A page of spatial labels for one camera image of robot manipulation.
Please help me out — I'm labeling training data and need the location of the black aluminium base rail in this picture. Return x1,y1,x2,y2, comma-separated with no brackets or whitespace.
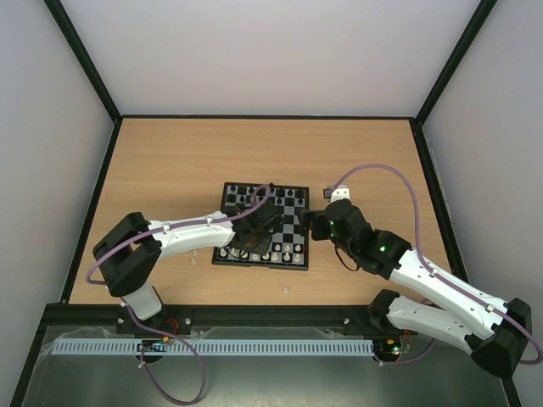
42,303,493,340

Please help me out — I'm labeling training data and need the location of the black and silver chessboard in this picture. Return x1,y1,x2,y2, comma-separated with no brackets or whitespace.
212,184,310,271

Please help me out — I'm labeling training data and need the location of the black enclosure frame post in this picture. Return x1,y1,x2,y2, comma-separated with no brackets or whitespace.
44,0,122,124

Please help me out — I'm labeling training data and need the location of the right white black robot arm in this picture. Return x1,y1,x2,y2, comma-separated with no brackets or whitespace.
298,198,531,379

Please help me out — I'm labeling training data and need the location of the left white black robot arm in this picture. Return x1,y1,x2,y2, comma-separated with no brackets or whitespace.
92,199,283,321

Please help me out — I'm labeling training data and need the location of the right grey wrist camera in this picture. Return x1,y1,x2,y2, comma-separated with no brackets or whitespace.
323,185,350,203

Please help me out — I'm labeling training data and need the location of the white slotted cable duct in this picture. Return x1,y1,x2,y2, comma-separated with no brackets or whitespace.
51,338,374,357

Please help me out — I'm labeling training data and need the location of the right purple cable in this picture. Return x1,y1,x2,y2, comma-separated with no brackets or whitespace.
324,164,543,365

